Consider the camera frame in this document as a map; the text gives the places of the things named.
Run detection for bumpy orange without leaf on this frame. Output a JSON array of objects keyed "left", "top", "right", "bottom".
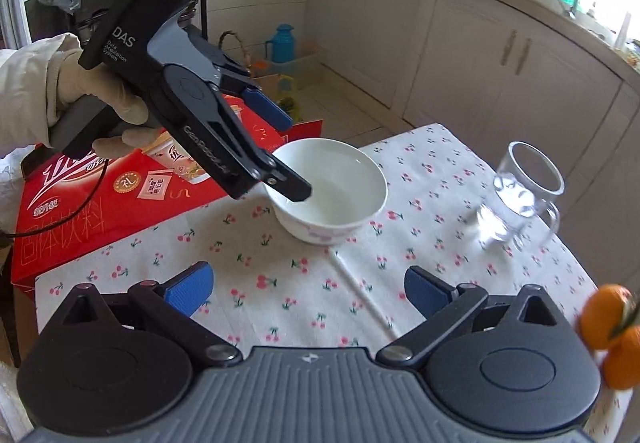
[{"left": 602, "top": 326, "right": 640, "bottom": 390}]

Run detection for red drink carton box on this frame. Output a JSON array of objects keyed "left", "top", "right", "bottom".
[{"left": 8, "top": 94, "right": 326, "bottom": 299}]

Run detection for white bowl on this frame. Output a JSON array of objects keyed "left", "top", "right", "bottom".
[{"left": 266, "top": 138, "right": 388, "bottom": 246}]

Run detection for glass mug with water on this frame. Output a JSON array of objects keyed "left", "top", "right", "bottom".
[{"left": 476, "top": 141, "right": 565, "bottom": 251}]

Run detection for white kitchen cabinets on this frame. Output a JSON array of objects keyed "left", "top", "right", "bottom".
[{"left": 304, "top": 0, "right": 640, "bottom": 244}]

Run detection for teal thermos jug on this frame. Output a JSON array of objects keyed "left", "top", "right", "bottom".
[{"left": 265, "top": 24, "right": 296, "bottom": 64}]

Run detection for cherry print tablecloth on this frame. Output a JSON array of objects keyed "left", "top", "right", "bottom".
[{"left": 34, "top": 122, "right": 637, "bottom": 443}]

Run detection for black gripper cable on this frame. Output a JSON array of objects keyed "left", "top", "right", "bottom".
[{"left": 0, "top": 157, "right": 112, "bottom": 239}]

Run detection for orange with green leaf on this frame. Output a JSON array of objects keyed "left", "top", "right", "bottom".
[{"left": 578, "top": 284, "right": 639, "bottom": 351}]

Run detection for left hand in glove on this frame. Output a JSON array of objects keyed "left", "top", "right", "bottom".
[{"left": 49, "top": 49, "right": 162, "bottom": 159}]

